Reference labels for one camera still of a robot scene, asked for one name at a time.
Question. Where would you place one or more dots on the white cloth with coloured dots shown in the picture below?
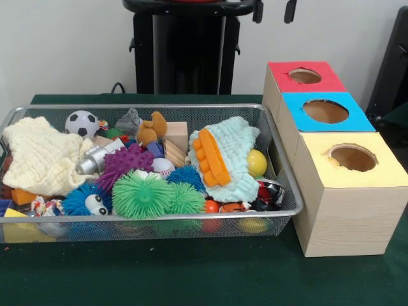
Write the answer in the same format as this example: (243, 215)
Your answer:
(48, 205)

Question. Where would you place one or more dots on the silver mesh bin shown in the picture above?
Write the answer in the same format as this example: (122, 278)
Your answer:
(159, 234)

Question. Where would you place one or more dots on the wooden box with three holes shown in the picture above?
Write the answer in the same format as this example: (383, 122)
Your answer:
(350, 216)

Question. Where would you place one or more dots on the orange plastic building block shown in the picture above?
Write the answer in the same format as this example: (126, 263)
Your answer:
(210, 159)

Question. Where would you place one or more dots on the light blue knitted cloth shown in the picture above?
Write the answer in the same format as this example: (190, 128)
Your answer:
(236, 143)

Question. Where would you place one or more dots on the yellow ball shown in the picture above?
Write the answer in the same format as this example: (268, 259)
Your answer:
(257, 162)

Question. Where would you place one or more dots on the brown plush toy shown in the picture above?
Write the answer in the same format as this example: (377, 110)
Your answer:
(153, 127)

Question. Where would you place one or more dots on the large green spiky ball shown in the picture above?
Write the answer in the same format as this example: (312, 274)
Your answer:
(140, 194)

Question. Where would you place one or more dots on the purple spiky toy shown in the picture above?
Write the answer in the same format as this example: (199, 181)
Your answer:
(127, 162)

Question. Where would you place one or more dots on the dark green table cloth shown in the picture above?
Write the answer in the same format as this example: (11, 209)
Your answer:
(191, 277)
(398, 119)

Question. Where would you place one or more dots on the small soccer ball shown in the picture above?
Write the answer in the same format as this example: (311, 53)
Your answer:
(81, 124)

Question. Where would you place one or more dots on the blue spiky ball with eyes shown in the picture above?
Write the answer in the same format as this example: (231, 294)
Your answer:
(79, 197)

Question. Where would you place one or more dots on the cream knitted cloth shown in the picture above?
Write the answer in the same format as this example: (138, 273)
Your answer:
(41, 156)

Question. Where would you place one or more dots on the black stand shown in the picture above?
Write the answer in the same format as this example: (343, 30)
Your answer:
(392, 63)

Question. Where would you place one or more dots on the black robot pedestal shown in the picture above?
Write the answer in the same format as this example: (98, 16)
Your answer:
(191, 48)

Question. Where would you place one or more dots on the silver toy camera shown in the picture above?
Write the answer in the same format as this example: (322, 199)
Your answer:
(95, 156)

